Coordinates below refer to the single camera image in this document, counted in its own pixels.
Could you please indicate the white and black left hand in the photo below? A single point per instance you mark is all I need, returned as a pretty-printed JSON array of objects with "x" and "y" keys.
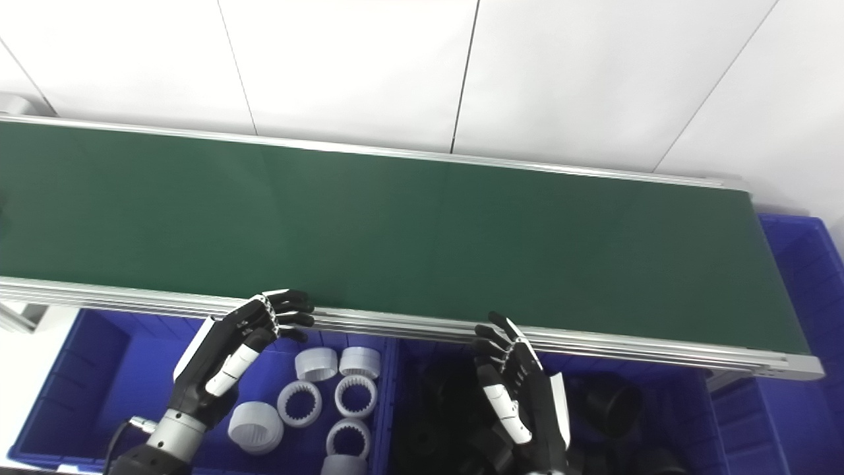
[{"x": 217, "y": 349}]

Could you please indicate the white and black right hand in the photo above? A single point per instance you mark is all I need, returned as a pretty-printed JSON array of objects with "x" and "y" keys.
[{"x": 537, "y": 409}]

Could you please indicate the black plastic cylinder part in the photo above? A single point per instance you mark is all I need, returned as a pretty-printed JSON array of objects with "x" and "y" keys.
[
  {"x": 448, "y": 396},
  {"x": 610, "y": 404}
]

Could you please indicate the blue plastic bin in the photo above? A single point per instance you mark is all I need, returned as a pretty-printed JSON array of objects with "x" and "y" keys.
[
  {"x": 811, "y": 297},
  {"x": 119, "y": 382},
  {"x": 686, "y": 409}
]

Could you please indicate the green conveyor belt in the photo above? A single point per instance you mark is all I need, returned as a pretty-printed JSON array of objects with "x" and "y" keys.
[
  {"x": 395, "y": 244},
  {"x": 409, "y": 328}
]

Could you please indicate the aluminium conveyor leg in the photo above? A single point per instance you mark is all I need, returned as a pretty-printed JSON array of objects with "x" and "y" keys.
[
  {"x": 20, "y": 316},
  {"x": 728, "y": 379}
]

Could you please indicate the grey conveyor end box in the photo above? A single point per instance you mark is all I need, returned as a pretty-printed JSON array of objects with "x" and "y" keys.
[{"x": 13, "y": 105}]

